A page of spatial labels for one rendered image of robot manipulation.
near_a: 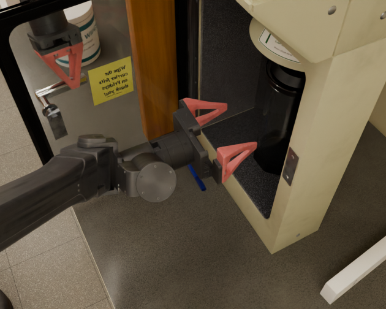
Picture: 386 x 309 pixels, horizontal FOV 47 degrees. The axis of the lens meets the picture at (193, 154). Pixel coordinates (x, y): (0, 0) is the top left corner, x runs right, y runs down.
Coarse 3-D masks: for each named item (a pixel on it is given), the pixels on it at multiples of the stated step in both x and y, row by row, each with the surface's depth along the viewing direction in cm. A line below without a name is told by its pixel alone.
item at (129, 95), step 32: (32, 0) 57; (96, 0) 62; (128, 0) 65; (160, 0) 68; (32, 32) 60; (64, 32) 62; (96, 32) 65; (128, 32) 69; (160, 32) 72; (32, 64) 63; (64, 64) 66; (96, 64) 69; (128, 64) 73; (160, 64) 77; (32, 96) 67; (64, 96) 70; (96, 96) 74; (128, 96) 78; (160, 96) 83; (96, 128) 79; (128, 128) 84; (160, 128) 89
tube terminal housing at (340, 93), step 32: (352, 0) 41; (384, 0) 44; (352, 32) 45; (384, 32) 48; (320, 64) 49; (352, 64) 49; (384, 64) 53; (320, 96) 51; (352, 96) 55; (320, 128) 57; (352, 128) 61; (320, 160) 64; (288, 192) 68; (320, 192) 73; (256, 224) 85; (288, 224) 76
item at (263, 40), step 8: (256, 24) 63; (256, 32) 63; (264, 32) 61; (256, 40) 62; (264, 40) 61; (272, 40) 60; (264, 48) 61; (272, 48) 60; (280, 48) 59; (272, 56) 60; (280, 56) 60; (288, 56) 59; (280, 64) 60; (288, 64) 60; (296, 64) 59
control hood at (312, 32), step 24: (240, 0) 37; (264, 0) 36; (288, 0) 37; (312, 0) 39; (336, 0) 40; (264, 24) 38; (288, 24) 39; (312, 24) 41; (336, 24) 43; (312, 48) 44
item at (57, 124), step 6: (54, 108) 70; (48, 114) 70; (54, 114) 69; (60, 114) 70; (48, 120) 69; (54, 120) 70; (60, 120) 70; (54, 126) 71; (60, 126) 72; (54, 132) 72; (60, 132) 73; (66, 132) 73
